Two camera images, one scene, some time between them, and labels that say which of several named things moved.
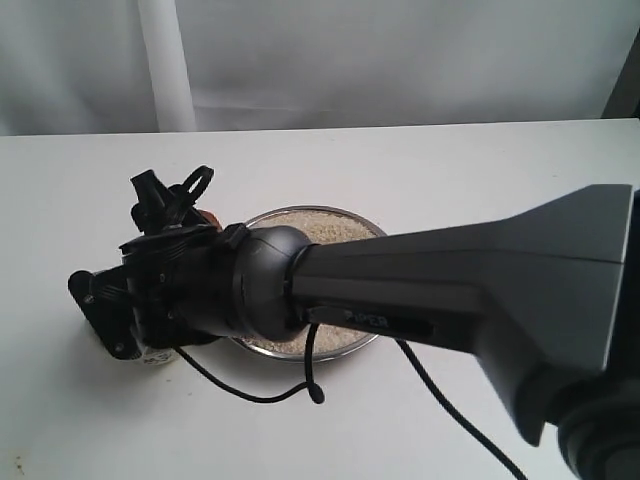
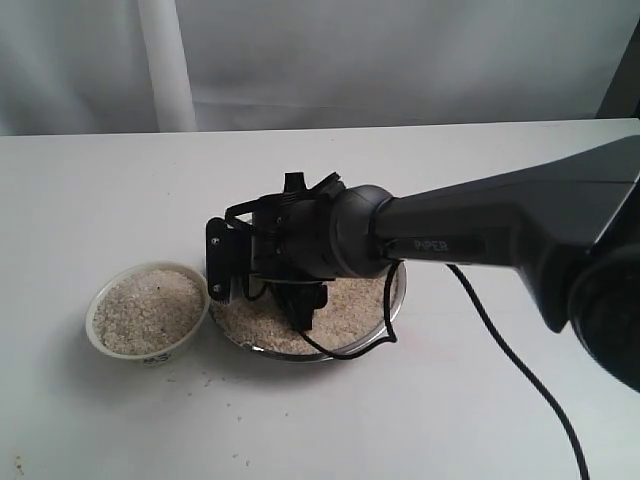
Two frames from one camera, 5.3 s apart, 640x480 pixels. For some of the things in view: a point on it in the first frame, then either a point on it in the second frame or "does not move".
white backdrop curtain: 80,66 does not move
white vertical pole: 169,65 does not move
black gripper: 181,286 -> 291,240
